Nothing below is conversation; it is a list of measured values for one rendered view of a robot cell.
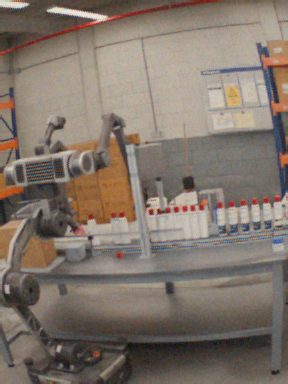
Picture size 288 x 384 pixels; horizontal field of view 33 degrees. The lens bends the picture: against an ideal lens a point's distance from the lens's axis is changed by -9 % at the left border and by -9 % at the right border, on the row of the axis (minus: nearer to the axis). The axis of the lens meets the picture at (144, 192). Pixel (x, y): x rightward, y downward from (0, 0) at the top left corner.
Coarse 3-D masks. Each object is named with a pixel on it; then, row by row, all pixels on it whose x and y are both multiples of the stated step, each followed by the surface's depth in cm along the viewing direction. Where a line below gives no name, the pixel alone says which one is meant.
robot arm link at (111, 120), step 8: (112, 112) 315; (104, 120) 312; (112, 120) 313; (104, 128) 307; (112, 128) 324; (104, 136) 303; (104, 144) 299; (96, 152) 297; (104, 152) 294; (104, 160) 290
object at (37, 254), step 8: (8, 224) 318; (16, 224) 314; (0, 232) 307; (8, 232) 306; (8, 240) 307; (32, 240) 304; (40, 240) 303; (8, 248) 308; (32, 248) 305; (40, 248) 304; (48, 248) 315; (24, 256) 307; (32, 256) 306; (40, 256) 305; (48, 256) 313; (56, 256) 327; (24, 264) 308; (32, 264) 307; (40, 264) 306; (48, 264) 310
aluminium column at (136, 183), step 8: (128, 144) 301; (128, 152) 302; (128, 160) 302; (136, 168) 302; (136, 184) 304; (136, 192) 306; (136, 200) 306; (136, 208) 306; (144, 208) 309; (136, 216) 307; (144, 216) 307; (144, 224) 307; (144, 232) 308; (144, 240) 310; (144, 248) 311; (144, 256) 311
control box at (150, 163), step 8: (152, 144) 307; (160, 144) 307; (136, 152) 300; (144, 152) 300; (152, 152) 304; (160, 152) 307; (136, 160) 302; (144, 160) 300; (152, 160) 304; (160, 160) 308; (144, 168) 301; (152, 168) 304; (160, 168) 308; (144, 176) 301; (152, 176) 304
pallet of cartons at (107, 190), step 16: (80, 144) 679; (96, 144) 672; (112, 144) 666; (112, 160) 669; (80, 176) 688; (96, 176) 680; (112, 176) 673; (80, 192) 692; (96, 192) 685; (112, 192) 677; (128, 192) 679; (80, 208) 697; (96, 208) 689; (112, 208) 682; (128, 208) 675; (80, 224) 701
